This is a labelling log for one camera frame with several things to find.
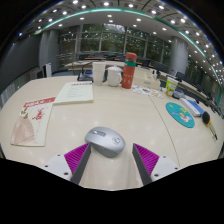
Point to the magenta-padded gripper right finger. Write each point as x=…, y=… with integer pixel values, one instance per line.
x=146, y=158

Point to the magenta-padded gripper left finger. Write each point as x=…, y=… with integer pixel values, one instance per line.
x=77, y=156

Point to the silver grey computer mouse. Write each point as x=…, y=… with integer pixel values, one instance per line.
x=105, y=141

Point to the round teal cartoon mouse pad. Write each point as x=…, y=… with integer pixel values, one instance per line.
x=180, y=115

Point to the red and white fan leaflet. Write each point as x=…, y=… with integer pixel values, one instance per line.
x=33, y=121

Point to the white printed booklet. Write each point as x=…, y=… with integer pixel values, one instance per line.
x=75, y=92

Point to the colourful sticker sheet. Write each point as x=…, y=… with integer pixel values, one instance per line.
x=146, y=91

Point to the blue and white book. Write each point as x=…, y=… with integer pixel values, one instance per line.
x=192, y=107

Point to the black handheld microphone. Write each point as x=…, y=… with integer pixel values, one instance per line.
x=206, y=118

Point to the green printed paper cup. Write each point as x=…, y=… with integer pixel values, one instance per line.
x=171, y=87

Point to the white open box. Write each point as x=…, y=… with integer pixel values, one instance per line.
x=145, y=80

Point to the black desk microphone console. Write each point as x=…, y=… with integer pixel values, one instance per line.
x=85, y=77

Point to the white lidded mug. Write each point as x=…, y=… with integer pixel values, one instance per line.
x=114, y=77

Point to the red bottle with green band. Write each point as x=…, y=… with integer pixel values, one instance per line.
x=129, y=71

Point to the white standing appliance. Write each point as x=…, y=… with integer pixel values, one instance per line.
x=47, y=70

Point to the long curved conference desk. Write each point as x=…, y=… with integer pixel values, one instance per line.
x=80, y=64

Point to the group of ceiling lights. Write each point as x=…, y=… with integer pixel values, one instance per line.
x=106, y=4

